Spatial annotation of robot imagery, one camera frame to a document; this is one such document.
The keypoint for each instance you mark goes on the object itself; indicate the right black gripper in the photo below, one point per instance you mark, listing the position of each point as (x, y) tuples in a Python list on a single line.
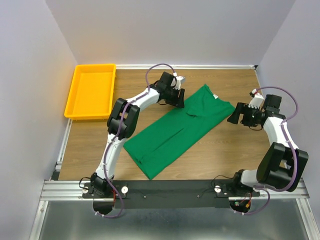
[(244, 108)]

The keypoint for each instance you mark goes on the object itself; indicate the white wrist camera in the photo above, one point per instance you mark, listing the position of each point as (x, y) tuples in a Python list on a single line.
[(178, 80), (257, 99)]

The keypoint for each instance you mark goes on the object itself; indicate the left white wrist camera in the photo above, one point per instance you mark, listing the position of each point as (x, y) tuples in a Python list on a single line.
[(178, 80)]

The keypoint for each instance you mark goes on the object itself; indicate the green t shirt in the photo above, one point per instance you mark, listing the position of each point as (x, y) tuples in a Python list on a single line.
[(165, 140)]

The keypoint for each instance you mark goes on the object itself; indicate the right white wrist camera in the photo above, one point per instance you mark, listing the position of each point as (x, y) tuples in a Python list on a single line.
[(257, 99)]

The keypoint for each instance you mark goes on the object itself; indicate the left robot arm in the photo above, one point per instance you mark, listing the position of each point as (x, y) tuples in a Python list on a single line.
[(123, 120)]

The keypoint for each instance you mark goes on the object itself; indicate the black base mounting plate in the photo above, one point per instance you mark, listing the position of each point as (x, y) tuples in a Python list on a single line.
[(169, 194)]

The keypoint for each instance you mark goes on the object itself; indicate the yellow plastic tray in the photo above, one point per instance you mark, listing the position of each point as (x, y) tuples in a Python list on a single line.
[(91, 92)]

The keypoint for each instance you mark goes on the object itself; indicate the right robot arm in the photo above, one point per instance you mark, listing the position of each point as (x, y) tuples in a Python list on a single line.
[(282, 166)]

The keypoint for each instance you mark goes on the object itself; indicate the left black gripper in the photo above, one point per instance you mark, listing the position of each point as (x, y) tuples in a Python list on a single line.
[(176, 101)]

